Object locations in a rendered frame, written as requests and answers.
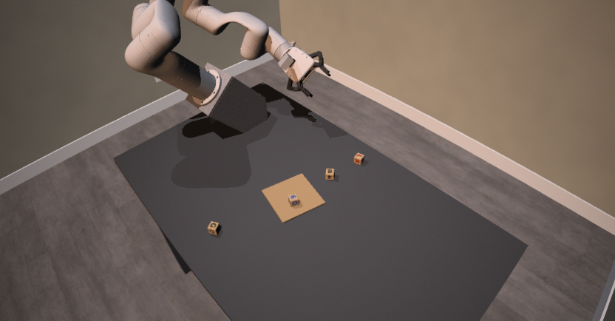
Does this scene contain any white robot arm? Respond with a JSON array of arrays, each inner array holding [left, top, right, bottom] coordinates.
[[125, 0, 296, 105]]

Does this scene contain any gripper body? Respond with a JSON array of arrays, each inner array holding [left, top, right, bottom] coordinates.
[[279, 47, 316, 83]]

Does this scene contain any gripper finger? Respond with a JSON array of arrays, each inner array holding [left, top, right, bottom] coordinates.
[[287, 78, 313, 97], [309, 51, 331, 77]]

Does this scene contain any orange flat mat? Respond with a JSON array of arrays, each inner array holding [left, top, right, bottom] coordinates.
[[262, 174, 325, 223]]

